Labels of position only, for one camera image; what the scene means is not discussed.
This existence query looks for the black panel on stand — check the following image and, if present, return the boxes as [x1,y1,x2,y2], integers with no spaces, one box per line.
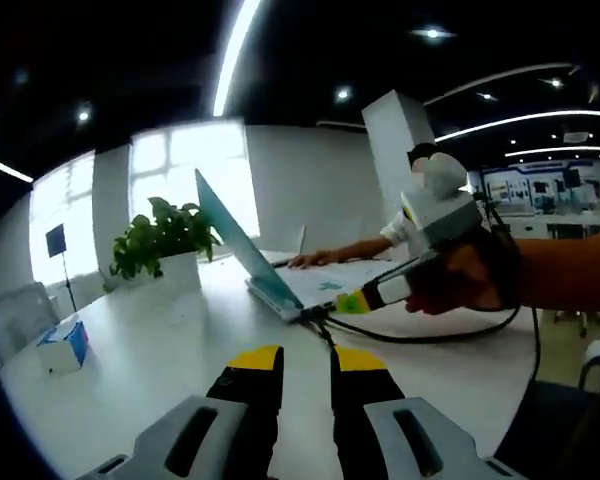
[44,223,79,314]

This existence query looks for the white office chair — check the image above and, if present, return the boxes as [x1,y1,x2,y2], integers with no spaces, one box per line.
[552,309,600,339]

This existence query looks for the black power cable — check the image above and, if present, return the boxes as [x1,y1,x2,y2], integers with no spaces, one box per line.
[307,318,340,356]

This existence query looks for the blue white tissue box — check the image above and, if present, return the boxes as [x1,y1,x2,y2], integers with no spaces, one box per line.
[34,319,90,376]

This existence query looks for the potted green plant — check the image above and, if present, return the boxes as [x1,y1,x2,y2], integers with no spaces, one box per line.
[109,197,224,294]

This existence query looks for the person's right hand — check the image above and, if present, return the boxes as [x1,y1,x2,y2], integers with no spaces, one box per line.
[404,234,525,316]

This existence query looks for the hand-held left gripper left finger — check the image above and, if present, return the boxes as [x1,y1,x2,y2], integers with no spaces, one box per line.
[79,343,285,480]

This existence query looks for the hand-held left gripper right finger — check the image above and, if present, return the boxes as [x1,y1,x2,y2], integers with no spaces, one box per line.
[329,344,524,480]

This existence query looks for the black network cable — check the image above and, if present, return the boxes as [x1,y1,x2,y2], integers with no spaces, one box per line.
[302,304,524,345]

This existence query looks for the white laptop computer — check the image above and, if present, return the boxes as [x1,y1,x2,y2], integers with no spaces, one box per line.
[194,168,406,322]

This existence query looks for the grey mesh chair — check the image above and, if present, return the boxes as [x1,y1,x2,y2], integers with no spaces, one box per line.
[0,282,61,366]

